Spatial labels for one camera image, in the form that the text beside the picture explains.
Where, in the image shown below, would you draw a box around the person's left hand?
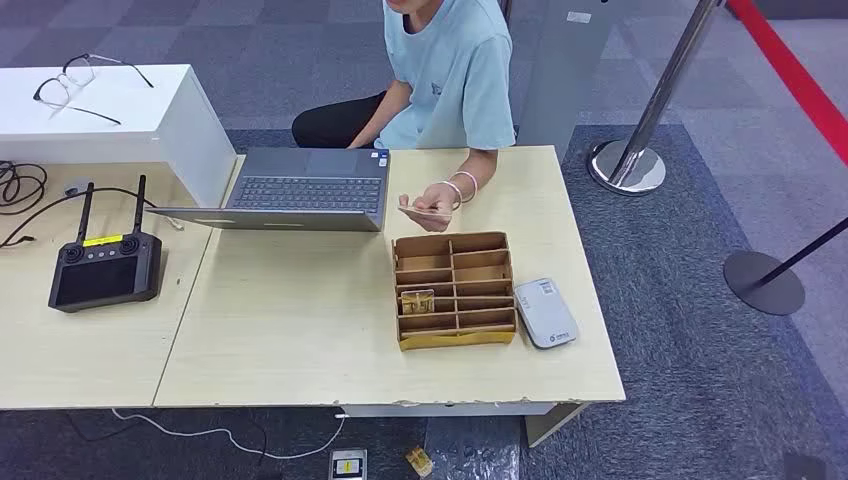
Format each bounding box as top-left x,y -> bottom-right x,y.
398,182 -> 465,234

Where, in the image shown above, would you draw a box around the cardboard card organizer box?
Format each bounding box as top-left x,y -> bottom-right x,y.
392,231 -> 518,352

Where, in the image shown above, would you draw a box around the person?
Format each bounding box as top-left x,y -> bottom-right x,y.
292,0 -> 517,151

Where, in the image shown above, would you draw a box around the grey card reader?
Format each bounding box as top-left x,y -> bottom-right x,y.
513,278 -> 579,350

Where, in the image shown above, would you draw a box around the yellow card on floor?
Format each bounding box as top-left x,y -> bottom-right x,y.
405,446 -> 435,479

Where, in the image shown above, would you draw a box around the grey open laptop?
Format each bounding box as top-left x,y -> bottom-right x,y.
145,146 -> 391,233

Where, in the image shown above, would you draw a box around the grey kiosk stand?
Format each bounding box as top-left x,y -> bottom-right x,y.
515,0 -> 621,164

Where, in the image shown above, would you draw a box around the table leg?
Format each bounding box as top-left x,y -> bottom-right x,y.
525,402 -> 588,449

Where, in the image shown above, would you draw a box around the clear plastic bag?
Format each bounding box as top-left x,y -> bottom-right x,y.
423,417 -> 525,480

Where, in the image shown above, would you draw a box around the small device with yellow label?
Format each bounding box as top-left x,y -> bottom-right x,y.
328,449 -> 368,480

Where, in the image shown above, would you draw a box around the white box shelf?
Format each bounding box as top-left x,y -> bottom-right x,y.
0,64 -> 238,209

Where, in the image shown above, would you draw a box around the black remote controller with antennas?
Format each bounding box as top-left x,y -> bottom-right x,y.
47,174 -> 164,314

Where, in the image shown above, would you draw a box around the black-framed eyeglasses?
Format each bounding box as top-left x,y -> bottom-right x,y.
33,53 -> 155,126

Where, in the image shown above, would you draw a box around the red barrier belt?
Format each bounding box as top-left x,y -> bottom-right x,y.
725,0 -> 848,167

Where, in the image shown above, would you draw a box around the white bracelet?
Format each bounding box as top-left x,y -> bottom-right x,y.
438,180 -> 464,212

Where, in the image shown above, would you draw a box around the pink bracelet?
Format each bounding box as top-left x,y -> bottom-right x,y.
452,170 -> 479,204

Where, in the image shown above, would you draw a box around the chrome stanchion post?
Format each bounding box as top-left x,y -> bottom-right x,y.
587,0 -> 723,197

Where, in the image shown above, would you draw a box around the white floor cable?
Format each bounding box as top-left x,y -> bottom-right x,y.
111,408 -> 349,461

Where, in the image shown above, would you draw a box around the black stanchion post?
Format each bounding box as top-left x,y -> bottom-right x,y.
723,217 -> 848,317

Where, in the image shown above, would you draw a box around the long black cable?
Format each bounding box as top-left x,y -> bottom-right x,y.
0,187 -> 160,250

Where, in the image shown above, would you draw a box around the coiled black cable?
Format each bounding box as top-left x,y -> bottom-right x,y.
0,160 -> 49,217

